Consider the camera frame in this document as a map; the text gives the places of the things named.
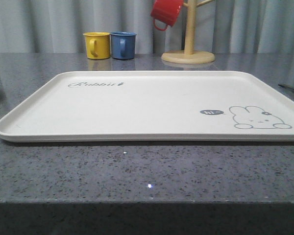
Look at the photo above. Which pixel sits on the silver fork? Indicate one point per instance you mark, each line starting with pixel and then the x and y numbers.
pixel 286 87

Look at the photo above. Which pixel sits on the cream rabbit serving tray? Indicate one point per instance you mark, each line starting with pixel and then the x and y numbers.
pixel 151 105

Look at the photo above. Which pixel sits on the wooden mug tree stand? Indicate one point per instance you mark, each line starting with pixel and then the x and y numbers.
pixel 189 55

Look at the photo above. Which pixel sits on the blue mug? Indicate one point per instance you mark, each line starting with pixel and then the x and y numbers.
pixel 123 45

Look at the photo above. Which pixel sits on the yellow mug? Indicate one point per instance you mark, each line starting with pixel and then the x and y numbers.
pixel 97 45

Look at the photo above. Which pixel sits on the red mug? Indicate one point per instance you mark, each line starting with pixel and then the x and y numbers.
pixel 166 11

